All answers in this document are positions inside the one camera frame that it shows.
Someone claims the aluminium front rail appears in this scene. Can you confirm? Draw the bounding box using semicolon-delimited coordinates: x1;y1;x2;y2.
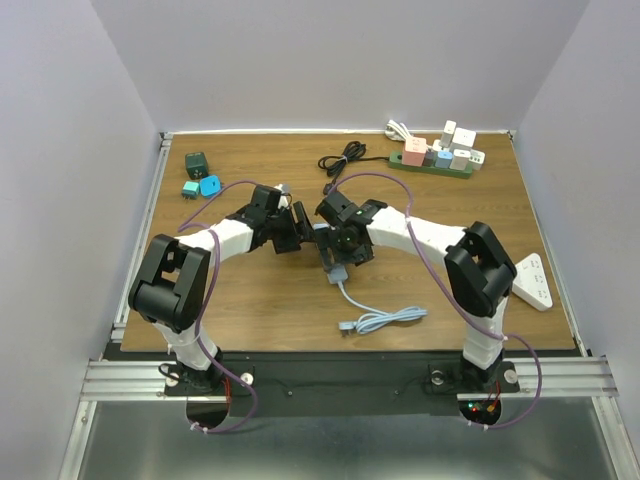
80;357;618;402

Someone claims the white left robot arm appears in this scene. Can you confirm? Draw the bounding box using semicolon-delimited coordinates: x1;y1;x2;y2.
128;184;313;394

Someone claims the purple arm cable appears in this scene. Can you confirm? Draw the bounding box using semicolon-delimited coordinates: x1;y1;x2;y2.
324;172;542;432
177;179;260;435

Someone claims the dark green power strip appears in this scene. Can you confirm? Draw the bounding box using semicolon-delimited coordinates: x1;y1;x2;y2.
388;151;474;179

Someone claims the white triangular power strip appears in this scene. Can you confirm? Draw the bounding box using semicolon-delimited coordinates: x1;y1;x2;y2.
512;253;553;312

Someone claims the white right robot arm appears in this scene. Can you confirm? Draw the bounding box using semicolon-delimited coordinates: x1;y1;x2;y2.
316;191;517;390

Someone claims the black power cable with plug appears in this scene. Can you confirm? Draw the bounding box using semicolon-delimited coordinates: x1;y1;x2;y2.
317;140;391;196

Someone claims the teal usb charger plug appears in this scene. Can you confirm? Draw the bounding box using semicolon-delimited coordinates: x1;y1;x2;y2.
181;180;200;200

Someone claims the aluminium rail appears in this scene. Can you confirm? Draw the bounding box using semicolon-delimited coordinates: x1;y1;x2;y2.
80;357;618;402
110;132;174;343

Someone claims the light blue power strip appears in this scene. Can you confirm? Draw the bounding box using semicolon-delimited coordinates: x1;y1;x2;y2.
327;265;428;335

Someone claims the blue square adapter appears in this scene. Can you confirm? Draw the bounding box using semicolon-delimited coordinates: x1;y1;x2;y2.
199;175;222;198

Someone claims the white square adapter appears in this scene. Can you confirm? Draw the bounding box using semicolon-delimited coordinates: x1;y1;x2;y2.
450;149;471;171

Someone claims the pink cube adapter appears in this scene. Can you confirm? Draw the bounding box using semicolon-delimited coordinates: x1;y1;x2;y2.
401;136;428;167

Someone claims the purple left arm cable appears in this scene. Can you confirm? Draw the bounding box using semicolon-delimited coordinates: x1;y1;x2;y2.
177;179;260;435

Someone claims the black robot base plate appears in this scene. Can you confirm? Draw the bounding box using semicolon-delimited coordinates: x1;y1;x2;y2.
158;351;520;427

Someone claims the dark grey small adapter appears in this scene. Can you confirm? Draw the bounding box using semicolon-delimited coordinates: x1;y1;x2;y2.
422;149;436;167

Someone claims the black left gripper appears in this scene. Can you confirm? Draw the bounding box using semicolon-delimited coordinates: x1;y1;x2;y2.
266;201;316;254

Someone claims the dark green charger plug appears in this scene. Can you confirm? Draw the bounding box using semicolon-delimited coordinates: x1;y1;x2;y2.
185;152;209;180

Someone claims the light blue small adapter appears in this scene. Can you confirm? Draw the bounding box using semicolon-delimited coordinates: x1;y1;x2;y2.
434;151;453;169

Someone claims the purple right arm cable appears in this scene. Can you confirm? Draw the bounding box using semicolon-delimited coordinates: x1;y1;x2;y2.
324;172;542;432

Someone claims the aluminium left side rail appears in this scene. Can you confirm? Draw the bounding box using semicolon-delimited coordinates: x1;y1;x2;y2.
110;132;174;343

